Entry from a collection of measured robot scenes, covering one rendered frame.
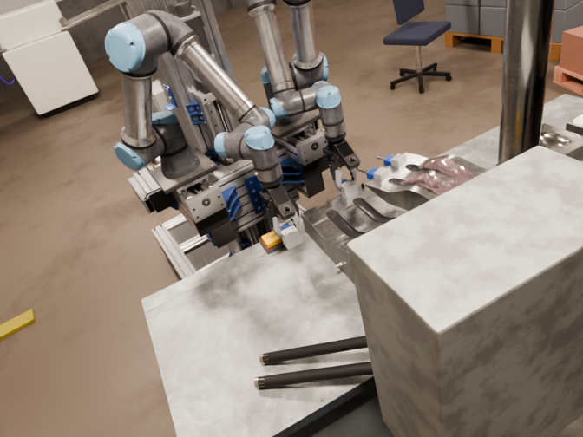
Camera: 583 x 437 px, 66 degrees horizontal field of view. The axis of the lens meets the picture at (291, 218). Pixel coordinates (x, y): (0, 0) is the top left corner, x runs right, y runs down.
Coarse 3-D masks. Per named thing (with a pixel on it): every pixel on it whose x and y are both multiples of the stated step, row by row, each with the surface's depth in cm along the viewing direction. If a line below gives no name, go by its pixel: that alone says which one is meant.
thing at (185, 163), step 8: (176, 152) 166; (184, 152) 168; (192, 152) 172; (160, 160) 170; (168, 160) 168; (176, 160) 167; (184, 160) 168; (192, 160) 172; (168, 168) 169; (176, 168) 168; (184, 168) 169; (192, 168) 170; (168, 176) 170; (176, 176) 169
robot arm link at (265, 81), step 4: (264, 68) 179; (292, 68) 176; (264, 72) 176; (292, 72) 176; (264, 76) 176; (268, 76) 175; (292, 76) 176; (264, 80) 178; (268, 80) 176; (292, 80) 176; (296, 80) 176; (264, 84) 179; (268, 84) 177; (296, 84) 178; (268, 88) 179; (296, 88) 180; (268, 92) 180; (272, 92) 179; (268, 96) 182; (272, 96) 180; (268, 100) 183
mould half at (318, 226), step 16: (368, 192) 159; (336, 208) 156; (352, 208) 155; (384, 208) 151; (304, 224) 161; (320, 224) 152; (352, 224) 148; (368, 224) 146; (320, 240) 151; (336, 240) 143; (336, 256) 142
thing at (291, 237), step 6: (282, 228) 145; (288, 228) 142; (294, 228) 142; (282, 234) 141; (288, 234) 140; (294, 234) 141; (288, 240) 141; (294, 240) 142; (300, 240) 143; (288, 246) 142
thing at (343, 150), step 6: (336, 144) 149; (342, 144) 149; (348, 144) 149; (336, 150) 149; (342, 150) 148; (348, 150) 148; (342, 156) 147; (348, 156) 146; (354, 156) 146; (348, 162) 145; (354, 162) 145; (348, 168) 146
